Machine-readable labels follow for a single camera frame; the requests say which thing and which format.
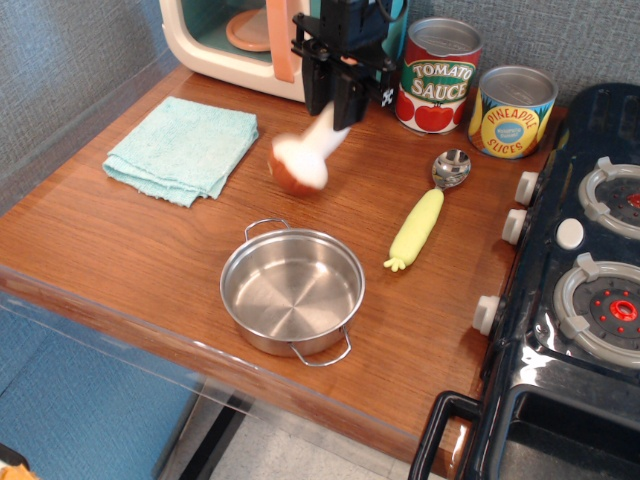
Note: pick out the light blue folded cloth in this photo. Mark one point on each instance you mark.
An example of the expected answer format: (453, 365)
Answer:
(182, 151)

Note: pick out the tomato sauce can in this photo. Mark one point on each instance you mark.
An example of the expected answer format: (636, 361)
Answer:
(440, 62)

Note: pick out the black toy stove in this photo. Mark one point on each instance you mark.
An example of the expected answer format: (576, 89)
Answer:
(560, 397)

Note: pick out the orange plush toy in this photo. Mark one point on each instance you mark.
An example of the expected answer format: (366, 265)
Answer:
(17, 472)

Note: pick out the teal toy microwave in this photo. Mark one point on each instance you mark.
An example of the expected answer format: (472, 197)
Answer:
(246, 43)

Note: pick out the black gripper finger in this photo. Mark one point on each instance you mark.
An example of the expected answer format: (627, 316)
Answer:
(318, 83)
(350, 103)

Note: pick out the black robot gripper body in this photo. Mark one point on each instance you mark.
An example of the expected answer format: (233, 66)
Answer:
(351, 34)

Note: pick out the small stainless steel pot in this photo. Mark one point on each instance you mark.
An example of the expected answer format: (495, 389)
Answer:
(293, 292)

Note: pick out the pineapple slices can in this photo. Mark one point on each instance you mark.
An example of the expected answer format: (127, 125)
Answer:
(512, 108)

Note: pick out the white plush mushroom toy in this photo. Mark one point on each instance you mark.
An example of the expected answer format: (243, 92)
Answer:
(298, 162)

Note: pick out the spoon with green handle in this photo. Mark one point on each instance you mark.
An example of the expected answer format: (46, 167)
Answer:
(449, 170)

